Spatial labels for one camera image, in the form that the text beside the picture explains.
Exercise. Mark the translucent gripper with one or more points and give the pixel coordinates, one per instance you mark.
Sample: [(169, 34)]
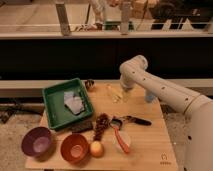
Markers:
[(126, 95)]

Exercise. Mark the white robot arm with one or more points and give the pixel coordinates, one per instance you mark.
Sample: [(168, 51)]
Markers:
[(199, 148)]

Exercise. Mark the green plastic tray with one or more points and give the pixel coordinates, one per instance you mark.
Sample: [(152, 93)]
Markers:
[(59, 116)]

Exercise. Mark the blue cup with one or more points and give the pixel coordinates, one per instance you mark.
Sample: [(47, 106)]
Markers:
[(149, 97)]

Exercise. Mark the dark red grape bunch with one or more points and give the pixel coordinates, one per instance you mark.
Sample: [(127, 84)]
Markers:
[(101, 125)]

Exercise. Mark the small dark round object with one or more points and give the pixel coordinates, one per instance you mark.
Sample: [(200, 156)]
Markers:
[(89, 84)]

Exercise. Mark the grey folded cloth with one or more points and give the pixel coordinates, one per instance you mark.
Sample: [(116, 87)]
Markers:
[(73, 102)]

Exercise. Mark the yellow orange fruit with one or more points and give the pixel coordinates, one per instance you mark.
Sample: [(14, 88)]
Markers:
[(96, 149)]

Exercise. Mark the orange bowl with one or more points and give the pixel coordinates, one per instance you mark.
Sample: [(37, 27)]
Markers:
[(74, 148)]

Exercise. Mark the purple bowl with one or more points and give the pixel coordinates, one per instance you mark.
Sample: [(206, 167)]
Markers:
[(36, 141)]

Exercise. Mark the black handled knife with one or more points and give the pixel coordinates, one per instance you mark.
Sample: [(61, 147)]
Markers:
[(132, 119)]

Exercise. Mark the orange handled peeler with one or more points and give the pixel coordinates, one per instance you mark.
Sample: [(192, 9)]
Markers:
[(116, 124)]

